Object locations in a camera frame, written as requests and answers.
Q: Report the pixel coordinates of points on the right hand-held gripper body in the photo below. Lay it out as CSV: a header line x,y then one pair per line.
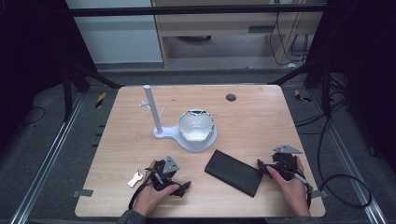
x,y
285,161

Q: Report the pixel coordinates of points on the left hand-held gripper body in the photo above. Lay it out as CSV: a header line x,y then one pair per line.
x,y
169,166

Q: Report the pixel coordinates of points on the black wallet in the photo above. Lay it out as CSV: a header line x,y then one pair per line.
x,y
233,172

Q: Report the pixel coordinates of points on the white bowl with silver rim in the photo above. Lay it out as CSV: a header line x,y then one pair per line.
x,y
196,126

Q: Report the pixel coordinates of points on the white key stand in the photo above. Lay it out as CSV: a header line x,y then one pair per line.
x,y
151,107

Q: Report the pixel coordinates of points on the person's left hand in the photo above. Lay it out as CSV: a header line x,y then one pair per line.
x,y
149,197

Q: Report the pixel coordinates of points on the person's right hand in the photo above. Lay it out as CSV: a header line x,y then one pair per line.
x,y
291,193

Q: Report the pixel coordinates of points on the grey tape piece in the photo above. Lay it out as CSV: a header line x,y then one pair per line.
x,y
319,193
83,193

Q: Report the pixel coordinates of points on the yellow black floor tape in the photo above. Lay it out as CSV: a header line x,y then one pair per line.
x,y
100,99
301,96

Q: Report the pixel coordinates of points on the round table grommet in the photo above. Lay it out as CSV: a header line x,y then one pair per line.
x,y
230,97

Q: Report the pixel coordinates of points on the black metal stand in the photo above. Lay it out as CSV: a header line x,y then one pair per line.
x,y
67,90
325,90

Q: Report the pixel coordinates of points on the white cabinet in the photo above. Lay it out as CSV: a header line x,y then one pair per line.
x,y
118,37

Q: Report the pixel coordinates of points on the wooden desk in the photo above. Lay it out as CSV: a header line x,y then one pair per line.
x,y
218,23

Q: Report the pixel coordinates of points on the black horizontal bar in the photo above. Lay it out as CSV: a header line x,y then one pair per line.
x,y
186,10

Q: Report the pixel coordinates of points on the metal floor rail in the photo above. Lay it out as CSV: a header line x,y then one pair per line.
x,y
351,165
46,161

